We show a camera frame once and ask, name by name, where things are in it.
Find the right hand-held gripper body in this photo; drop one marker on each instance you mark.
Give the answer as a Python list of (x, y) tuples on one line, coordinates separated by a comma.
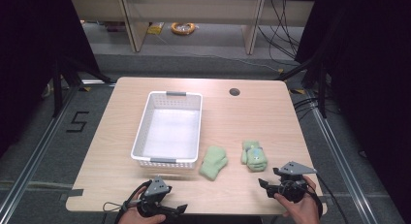
[(292, 182)]

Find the plain green mitten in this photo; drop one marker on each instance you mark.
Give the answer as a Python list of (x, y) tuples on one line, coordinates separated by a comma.
[(213, 162)]

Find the metal floor rail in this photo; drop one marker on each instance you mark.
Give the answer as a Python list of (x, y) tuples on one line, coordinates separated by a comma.
[(35, 153), (342, 162)]

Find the black metal stand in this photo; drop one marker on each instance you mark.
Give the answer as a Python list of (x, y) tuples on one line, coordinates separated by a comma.
[(321, 88), (58, 88)]

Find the yellow black floor tape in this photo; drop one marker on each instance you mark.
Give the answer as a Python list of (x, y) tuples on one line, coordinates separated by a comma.
[(298, 91), (85, 89)]

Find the black curtain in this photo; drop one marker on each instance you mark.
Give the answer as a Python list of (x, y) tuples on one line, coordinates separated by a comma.
[(29, 56), (371, 72)]

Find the person's right hand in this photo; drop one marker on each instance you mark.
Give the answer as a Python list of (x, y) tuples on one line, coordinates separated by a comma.
[(300, 208)]

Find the green mitten with blue patch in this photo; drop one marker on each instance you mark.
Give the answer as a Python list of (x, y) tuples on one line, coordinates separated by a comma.
[(255, 159)]

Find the yellow packet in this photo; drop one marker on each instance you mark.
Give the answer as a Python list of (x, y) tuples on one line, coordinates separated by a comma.
[(155, 28)]

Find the white plastic basket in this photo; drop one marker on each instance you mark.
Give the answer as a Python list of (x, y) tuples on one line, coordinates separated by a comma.
[(171, 133)]

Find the person's left hand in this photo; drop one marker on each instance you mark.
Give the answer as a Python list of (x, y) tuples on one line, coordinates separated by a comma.
[(139, 217)]

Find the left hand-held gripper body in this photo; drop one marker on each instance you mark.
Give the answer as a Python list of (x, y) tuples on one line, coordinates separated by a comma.
[(156, 188)]

